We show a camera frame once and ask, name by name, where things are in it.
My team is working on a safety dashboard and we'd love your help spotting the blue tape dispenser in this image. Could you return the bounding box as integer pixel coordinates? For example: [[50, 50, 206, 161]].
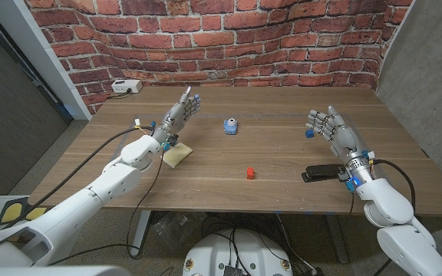
[[223, 117, 239, 136]]

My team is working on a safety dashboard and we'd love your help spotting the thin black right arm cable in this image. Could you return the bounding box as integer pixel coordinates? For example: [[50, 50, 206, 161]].
[[343, 190, 356, 231]]

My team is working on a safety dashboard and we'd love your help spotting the white door frame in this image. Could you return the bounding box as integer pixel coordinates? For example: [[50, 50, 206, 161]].
[[0, 0, 91, 120]]

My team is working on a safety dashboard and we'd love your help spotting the red brick printed backdrop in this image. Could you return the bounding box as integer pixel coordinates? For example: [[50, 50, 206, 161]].
[[23, 0, 414, 116]]

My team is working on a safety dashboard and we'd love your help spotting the clear plastic bag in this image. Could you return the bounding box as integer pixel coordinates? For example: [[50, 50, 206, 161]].
[[150, 212, 203, 250]]

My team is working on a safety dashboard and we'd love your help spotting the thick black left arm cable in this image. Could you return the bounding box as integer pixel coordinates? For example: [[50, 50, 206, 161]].
[[25, 126, 155, 215]]

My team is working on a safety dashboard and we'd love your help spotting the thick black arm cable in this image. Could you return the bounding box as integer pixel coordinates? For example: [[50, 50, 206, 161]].
[[372, 159, 417, 276], [25, 126, 155, 215]]

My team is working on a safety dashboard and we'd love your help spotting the yellow and black floor pedal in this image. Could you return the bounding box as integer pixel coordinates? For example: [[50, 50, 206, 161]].
[[0, 195, 48, 227]]

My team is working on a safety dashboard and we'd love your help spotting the black stapler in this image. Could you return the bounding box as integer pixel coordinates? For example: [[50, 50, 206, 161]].
[[301, 163, 348, 183]]

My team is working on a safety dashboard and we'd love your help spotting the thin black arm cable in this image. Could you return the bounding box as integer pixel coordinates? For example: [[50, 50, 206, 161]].
[[46, 151, 165, 266], [343, 190, 356, 231]]

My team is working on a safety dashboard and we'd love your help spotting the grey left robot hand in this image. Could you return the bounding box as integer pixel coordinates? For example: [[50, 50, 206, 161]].
[[150, 86, 202, 146]]

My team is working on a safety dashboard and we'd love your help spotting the black power strip cable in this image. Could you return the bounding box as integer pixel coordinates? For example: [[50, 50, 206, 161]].
[[107, 88, 132, 100]]

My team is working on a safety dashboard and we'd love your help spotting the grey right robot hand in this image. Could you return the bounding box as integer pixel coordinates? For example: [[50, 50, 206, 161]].
[[305, 105, 375, 185]]

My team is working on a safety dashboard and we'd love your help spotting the yellow sponge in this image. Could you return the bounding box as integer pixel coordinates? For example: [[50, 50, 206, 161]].
[[162, 142, 193, 169]]

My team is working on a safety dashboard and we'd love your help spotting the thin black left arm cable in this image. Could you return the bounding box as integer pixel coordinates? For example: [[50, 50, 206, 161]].
[[46, 151, 165, 266]]

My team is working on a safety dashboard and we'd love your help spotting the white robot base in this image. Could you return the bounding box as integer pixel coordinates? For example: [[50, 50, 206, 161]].
[[181, 228, 294, 276]]

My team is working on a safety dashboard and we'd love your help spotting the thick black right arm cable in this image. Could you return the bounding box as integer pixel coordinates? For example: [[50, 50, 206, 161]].
[[372, 159, 417, 276]]

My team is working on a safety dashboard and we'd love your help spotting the white power strip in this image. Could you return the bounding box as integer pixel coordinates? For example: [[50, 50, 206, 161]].
[[110, 79, 143, 94]]

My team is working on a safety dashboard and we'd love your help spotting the white cable under table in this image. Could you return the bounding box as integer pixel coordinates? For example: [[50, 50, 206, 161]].
[[274, 212, 315, 273]]

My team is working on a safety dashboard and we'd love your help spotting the grey table leg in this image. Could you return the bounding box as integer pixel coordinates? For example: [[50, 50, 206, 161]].
[[130, 209, 153, 257], [325, 214, 349, 265]]

